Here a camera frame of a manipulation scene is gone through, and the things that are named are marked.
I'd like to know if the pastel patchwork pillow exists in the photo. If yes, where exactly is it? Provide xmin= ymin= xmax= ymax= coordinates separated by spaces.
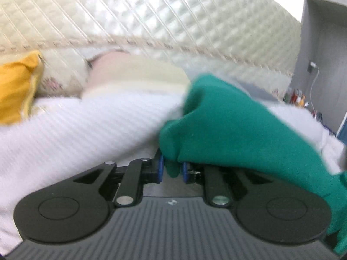
xmin=81 ymin=49 xmax=280 ymax=104

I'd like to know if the row of cosmetic bottles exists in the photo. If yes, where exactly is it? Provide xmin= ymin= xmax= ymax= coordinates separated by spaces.
xmin=283 ymin=87 xmax=309 ymax=108

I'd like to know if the yellow pillow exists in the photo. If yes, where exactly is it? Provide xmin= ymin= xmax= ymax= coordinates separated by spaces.
xmin=0 ymin=50 xmax=44 ymax=125

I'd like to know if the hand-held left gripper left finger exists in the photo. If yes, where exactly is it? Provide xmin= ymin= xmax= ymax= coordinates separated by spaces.
xmin=73 ymin=149 xmax=165 ymax=207

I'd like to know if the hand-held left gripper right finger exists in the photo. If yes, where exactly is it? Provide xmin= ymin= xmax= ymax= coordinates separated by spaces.
xmin=182 ymin=162 xmax=272 ymax=208

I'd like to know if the grey wall cabinet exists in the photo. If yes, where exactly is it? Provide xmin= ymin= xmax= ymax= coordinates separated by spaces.
xmin=287 ymin=0 xmax=347 ymax=139

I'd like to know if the white charging cable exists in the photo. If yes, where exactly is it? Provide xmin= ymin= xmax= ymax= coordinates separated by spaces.
xmin=309 ymin=66 xmax=321 ymax=115

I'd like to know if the grey duvet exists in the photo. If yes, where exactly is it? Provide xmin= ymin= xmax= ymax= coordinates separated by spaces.
xmin=0 ymin=88 xmax=345 ymax=250

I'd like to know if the cream quilted headboard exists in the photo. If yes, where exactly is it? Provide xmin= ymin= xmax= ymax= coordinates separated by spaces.
xmin=0 ymin=0 xmax=303 ymax=98

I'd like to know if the green sweatshirt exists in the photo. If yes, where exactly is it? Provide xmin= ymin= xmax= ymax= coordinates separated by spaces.
xmin=159 ymin=73 xmax=347 ymax=255

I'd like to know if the floral cream pillow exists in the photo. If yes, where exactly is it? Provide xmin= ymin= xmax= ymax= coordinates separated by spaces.
xmin=37 ymin=48 xmax=93 ymax=100

